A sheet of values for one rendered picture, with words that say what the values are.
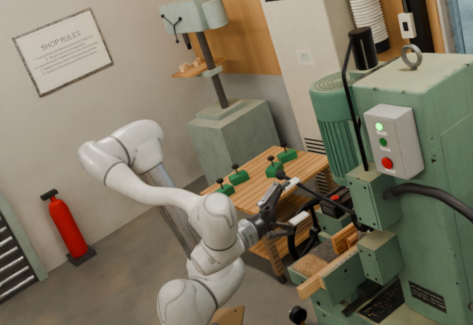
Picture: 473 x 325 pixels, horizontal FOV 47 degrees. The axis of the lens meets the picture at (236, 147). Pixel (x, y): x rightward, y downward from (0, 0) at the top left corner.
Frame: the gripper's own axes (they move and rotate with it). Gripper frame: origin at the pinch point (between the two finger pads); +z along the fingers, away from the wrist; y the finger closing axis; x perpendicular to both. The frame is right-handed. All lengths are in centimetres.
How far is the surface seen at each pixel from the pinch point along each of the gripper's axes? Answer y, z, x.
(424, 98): 45, 4, -52
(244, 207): -68, 31, 108
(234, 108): -56, 93, 205
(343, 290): -21.3, -7.4, -22.5
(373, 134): 36, -3, -42
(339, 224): -15.9, 10.2, -3.8
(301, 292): -15.4, -19.6, -18.6
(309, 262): -16.6, -8.7, -9.3
